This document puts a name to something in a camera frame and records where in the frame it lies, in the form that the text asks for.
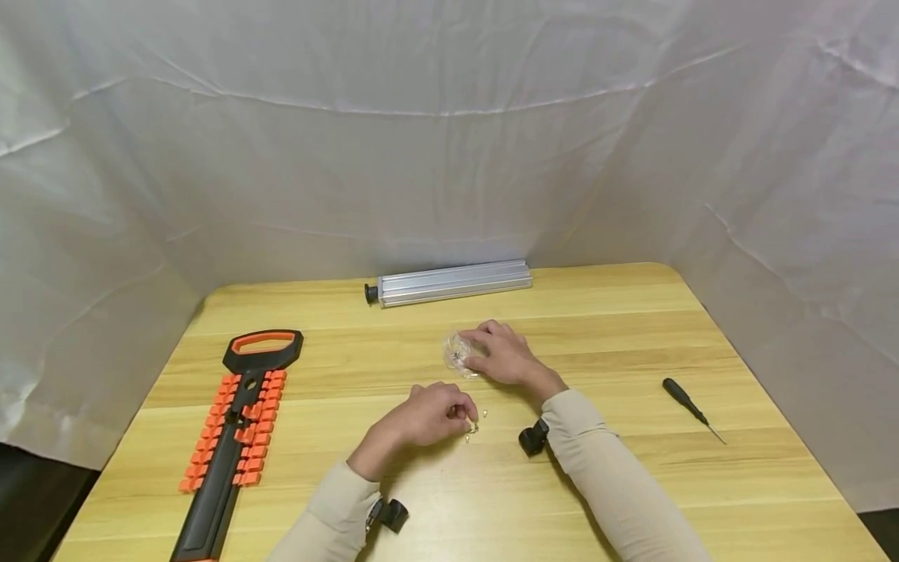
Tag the person's right hand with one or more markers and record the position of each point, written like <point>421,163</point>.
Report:
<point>509,359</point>

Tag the person's left hand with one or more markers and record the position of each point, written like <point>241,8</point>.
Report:
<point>414,421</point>

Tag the person's right thumb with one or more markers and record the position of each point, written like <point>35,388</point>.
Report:
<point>481,364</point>

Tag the person's left fingers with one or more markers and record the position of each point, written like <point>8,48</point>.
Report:
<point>460,406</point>

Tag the person's right fingers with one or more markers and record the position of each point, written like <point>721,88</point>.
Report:
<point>491,334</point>

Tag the clear plastic bag of screws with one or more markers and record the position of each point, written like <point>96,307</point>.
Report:
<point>455,355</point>

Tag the person's right forearm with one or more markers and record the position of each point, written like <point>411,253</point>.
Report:
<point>618,484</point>

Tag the person's left forearm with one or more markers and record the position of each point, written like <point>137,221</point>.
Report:
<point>330,519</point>

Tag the silver aluminium profile bar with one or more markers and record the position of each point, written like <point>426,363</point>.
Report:
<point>456,282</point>

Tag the black wrist band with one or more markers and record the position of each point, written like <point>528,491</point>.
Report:
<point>534,439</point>
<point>390,515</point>

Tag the black screwdriver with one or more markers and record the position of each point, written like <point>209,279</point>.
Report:
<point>685,402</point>

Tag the rows of orange socket clips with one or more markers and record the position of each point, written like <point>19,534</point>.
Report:
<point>256,437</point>

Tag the black orange socket holder rail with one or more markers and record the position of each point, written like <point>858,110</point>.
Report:
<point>232,460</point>

